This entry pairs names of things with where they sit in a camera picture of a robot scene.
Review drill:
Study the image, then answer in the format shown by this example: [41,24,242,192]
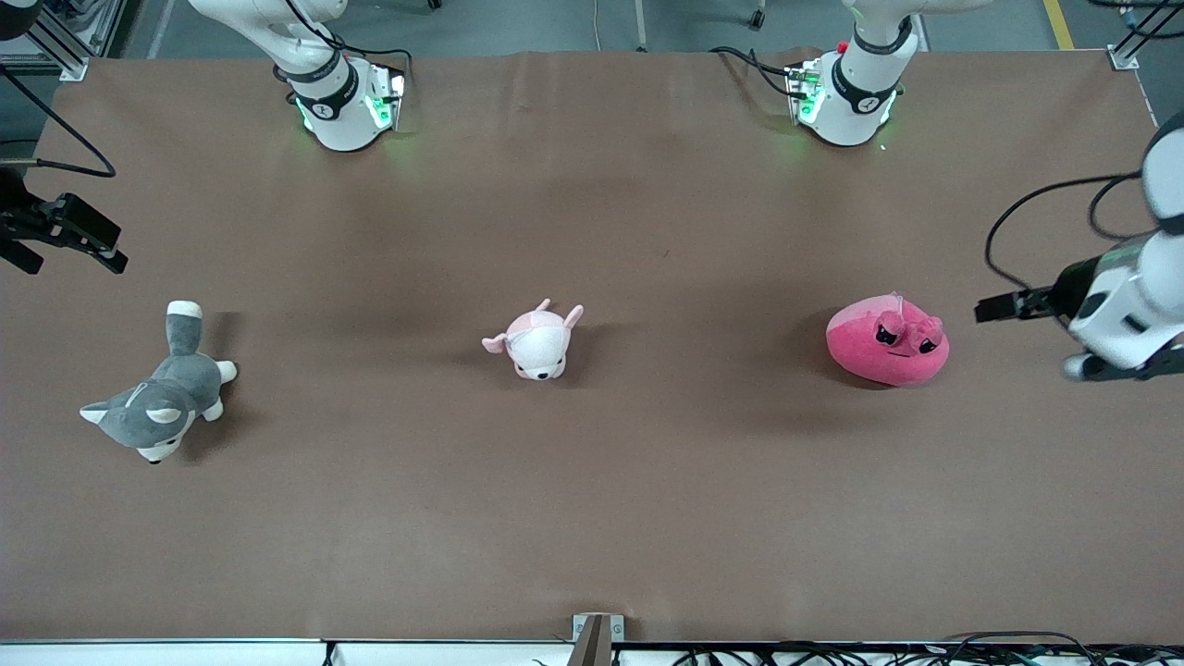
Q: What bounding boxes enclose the grey white husky plush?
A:
[80,301,239,465]

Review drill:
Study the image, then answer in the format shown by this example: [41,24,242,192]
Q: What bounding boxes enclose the white table edge rail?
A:
[0,638,1184,666]

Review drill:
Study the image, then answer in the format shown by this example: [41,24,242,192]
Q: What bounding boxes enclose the black arm base cable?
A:
[273,0,414,84]
[710,46,796,99]

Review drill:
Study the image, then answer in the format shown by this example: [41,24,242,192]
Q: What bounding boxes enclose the pink snail plush toy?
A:
[826,292,951,388]

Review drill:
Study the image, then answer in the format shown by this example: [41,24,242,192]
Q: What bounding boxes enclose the light pink dog plush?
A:
[481,298,586,382]

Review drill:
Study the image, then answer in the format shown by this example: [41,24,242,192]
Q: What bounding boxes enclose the black left arm base cable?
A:
[710,46,796,99]

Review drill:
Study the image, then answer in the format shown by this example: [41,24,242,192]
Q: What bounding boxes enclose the black right arm base cable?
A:
[273,0,414,84]

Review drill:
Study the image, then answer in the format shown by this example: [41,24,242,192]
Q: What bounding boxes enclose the aluminium frame post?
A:
[1107,0,1184,71]
[26,0,91,82]

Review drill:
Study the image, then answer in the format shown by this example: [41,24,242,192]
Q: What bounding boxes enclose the black looped floor cable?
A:
[939,631,1097,666]

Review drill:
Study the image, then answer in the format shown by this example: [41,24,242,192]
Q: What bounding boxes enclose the brown table cover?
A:
[0,48,1184,646]

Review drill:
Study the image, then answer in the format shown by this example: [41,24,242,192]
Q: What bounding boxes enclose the metal table edge bracket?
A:
[572,613,625,666]

